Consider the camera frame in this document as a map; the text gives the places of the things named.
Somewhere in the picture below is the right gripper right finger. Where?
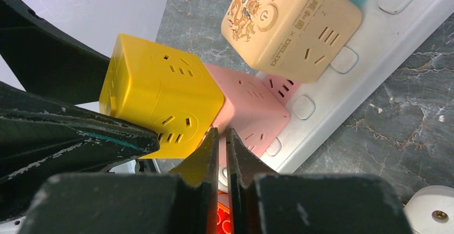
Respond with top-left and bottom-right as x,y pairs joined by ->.
226,129 -> 412,233

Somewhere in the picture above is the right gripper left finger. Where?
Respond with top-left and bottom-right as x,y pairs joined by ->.
19,128 -> 219,233

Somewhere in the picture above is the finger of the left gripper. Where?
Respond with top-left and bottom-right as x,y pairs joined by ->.
1,83 -> 160,222
1,0 -> 110,104

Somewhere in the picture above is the pink adapter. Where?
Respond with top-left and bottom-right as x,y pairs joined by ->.
205,64 -> 290,168

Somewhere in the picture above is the yellow cube adapter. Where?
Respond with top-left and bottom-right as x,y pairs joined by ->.
99,34 -> 224,159

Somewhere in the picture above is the orange cube adapter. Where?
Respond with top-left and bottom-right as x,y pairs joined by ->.
221,0 -> 362,83

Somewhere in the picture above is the white long power strip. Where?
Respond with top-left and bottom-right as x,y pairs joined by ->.
260,0 -> 453,173

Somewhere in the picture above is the red lego brick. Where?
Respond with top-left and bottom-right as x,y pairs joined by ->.
216,191 -> 232,234

